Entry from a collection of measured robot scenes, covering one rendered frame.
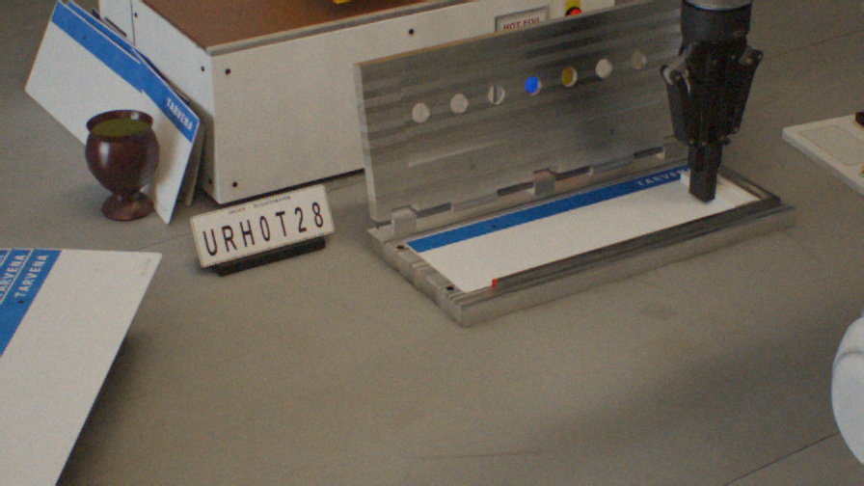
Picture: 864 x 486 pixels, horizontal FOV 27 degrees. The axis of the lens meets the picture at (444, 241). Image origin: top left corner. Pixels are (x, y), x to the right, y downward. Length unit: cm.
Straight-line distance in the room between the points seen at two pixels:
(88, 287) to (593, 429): 49
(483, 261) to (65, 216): 50
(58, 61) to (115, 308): 74
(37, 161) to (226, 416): 63
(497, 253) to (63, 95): 68
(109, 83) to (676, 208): 71
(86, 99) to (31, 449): 86
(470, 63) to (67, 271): 52
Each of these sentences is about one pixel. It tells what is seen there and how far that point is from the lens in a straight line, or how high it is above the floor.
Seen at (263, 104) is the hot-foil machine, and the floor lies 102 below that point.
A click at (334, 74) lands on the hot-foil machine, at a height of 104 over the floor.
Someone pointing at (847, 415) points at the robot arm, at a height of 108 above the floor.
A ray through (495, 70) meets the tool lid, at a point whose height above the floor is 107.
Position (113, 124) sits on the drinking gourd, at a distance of 207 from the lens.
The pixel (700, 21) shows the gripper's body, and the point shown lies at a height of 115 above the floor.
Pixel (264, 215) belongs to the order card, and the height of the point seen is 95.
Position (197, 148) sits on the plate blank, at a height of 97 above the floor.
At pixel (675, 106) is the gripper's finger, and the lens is 198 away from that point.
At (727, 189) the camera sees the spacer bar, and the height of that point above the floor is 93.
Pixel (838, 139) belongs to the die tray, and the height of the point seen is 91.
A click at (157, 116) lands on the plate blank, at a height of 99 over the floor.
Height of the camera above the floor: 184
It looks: 28 degrees down
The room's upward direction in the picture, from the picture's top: straight up
